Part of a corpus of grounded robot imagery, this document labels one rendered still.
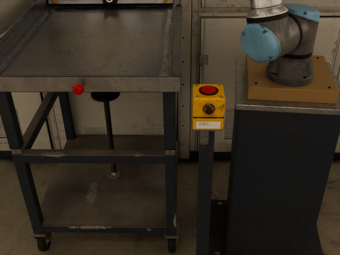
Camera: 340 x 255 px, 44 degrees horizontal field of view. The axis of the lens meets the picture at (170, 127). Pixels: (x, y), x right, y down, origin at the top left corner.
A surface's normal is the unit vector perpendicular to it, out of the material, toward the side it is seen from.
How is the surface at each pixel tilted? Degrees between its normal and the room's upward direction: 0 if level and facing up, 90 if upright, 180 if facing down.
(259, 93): 90
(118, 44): 0
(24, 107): 90
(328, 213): 0
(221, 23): 90
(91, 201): 0
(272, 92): 90
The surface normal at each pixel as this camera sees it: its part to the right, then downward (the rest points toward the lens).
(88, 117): -0.03, 0.55
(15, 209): -0.01, -0.83
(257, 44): -0.72, 0.48
